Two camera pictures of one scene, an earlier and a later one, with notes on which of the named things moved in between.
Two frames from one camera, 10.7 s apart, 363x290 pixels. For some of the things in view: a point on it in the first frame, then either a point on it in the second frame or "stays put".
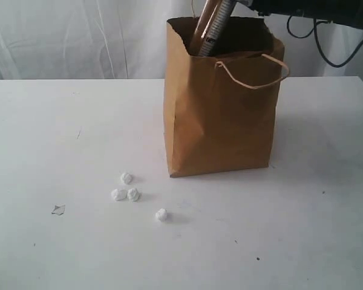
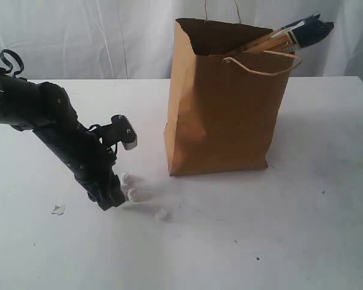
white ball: x=132 y=195 stays put
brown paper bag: x=221 y=110 stays put
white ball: x=161 y=215 stays put
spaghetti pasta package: x=212 y=26 → x=290 y=38
